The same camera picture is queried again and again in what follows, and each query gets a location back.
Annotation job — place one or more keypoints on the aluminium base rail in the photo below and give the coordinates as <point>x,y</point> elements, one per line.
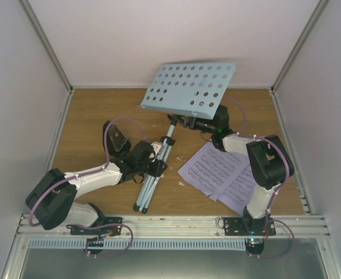
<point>150,226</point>

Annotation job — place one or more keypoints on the grey slotted cable duct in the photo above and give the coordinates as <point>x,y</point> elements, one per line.
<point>141,244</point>

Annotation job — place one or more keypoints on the sheet music pages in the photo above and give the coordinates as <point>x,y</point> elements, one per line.
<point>212,171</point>

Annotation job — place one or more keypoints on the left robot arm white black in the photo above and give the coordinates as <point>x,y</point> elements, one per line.
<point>52,201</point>

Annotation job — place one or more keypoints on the clear plastic metronome cover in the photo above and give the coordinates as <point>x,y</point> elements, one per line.
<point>117,138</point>

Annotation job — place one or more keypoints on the white paint patch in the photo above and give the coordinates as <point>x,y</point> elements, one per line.
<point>181,160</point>

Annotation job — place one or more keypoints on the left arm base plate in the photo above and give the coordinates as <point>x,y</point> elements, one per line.
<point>102,226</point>

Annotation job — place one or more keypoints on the sheet music page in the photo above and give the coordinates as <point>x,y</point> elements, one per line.
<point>239,193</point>

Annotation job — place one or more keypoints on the black metronome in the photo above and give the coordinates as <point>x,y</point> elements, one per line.
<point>108,147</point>

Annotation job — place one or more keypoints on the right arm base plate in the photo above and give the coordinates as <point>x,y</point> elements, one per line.
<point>246,226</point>

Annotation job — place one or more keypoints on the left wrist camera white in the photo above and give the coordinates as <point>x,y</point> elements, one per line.
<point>157,147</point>

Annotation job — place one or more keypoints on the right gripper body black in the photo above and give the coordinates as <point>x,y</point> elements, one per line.
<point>194,125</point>

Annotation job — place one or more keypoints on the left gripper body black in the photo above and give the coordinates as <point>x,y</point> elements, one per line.
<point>156,171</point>

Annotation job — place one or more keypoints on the light blue music stand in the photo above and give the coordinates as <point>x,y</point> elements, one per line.
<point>193,90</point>

